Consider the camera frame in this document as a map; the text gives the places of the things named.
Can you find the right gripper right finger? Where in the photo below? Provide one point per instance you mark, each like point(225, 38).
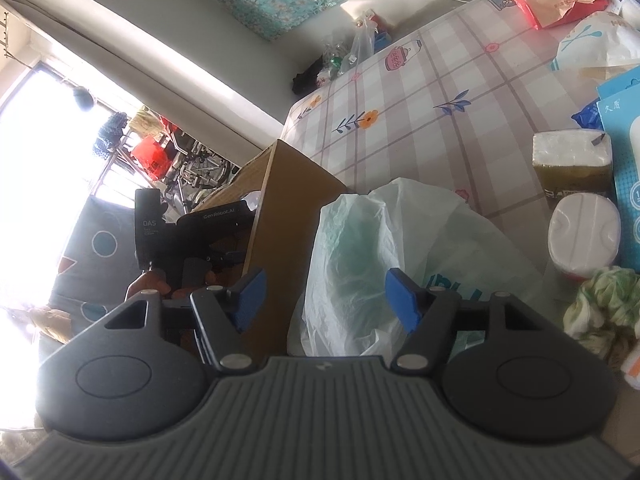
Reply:
point(500, 365)

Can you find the blue wet wipes pack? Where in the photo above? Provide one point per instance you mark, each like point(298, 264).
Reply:
point(589, 116)

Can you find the blue bandage box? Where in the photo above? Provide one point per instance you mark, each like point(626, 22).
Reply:
point(619, 112)

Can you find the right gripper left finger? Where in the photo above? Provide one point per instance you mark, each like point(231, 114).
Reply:
point(148, 364)

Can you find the green white scrunched cloth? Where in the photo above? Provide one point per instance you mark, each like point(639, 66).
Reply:
point(604, 317)

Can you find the white round container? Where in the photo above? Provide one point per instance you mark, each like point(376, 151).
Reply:
point(583, 235)

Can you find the black cloth pile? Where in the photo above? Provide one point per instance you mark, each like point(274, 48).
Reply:
point(316, 75)

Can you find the wheelchair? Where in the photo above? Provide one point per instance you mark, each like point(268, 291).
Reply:
point(193, 176)

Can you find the brown cardboard box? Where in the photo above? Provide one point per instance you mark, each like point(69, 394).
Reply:
point(293, 189)

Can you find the white cotton swab bag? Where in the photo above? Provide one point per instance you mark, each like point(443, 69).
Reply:
point(603, 40)

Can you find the clear plastic bag by wall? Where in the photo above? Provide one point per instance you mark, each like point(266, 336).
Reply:
point(364, 39)

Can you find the grey patterned cushion cover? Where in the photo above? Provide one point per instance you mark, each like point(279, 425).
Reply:
point(98, 265)

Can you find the red crate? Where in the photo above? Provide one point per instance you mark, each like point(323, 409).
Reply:
point(152, 158)

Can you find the tissue pack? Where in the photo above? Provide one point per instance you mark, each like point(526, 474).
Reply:
point(573, 161)

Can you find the person's right hand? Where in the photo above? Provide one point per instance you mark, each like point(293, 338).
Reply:
point(154, 280)

